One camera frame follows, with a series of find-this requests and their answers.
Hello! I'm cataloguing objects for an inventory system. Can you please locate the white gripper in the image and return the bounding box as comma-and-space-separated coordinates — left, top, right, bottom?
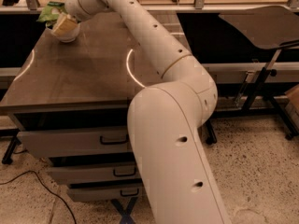
52, 0, 109, 35

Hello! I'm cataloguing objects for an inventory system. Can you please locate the green rice chip bag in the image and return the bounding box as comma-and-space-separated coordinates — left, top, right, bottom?
36, 1, 66, 27

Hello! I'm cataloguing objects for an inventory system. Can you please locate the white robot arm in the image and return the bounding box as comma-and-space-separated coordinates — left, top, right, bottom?
64, 0, 232, 224

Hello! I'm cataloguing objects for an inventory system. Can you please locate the white bowl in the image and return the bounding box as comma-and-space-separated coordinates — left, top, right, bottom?
48, 25, 80, 43

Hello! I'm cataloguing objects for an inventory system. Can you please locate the grey drawer cabinet counter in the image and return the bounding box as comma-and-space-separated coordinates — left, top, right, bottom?
0, 10, 208, 203

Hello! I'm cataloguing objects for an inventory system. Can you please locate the top grey drawer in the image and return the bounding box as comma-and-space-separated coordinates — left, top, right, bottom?
18, 126, 132, 158

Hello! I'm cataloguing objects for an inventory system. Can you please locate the grey drawer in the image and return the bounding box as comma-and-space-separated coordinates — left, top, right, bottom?
67, 184, 144, 202
48, 161, 140, 184
18, 126, 132, 158

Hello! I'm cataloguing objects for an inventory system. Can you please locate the middle grey drawer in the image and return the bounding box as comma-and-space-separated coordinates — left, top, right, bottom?
48, 161, 140, 184

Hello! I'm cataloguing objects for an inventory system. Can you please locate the bottom grey drawer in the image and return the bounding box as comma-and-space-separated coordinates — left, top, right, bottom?
67, 184, 144, 202

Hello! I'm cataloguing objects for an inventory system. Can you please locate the dark side tray table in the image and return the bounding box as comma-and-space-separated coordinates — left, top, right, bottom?
219, 6, 299, 110

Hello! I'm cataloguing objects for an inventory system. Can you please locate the blue cross floor tape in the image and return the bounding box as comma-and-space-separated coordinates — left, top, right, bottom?
111, 197, 137, 224

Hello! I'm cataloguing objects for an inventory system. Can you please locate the black floor cable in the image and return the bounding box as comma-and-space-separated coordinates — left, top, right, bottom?
0, 170, 78, 224

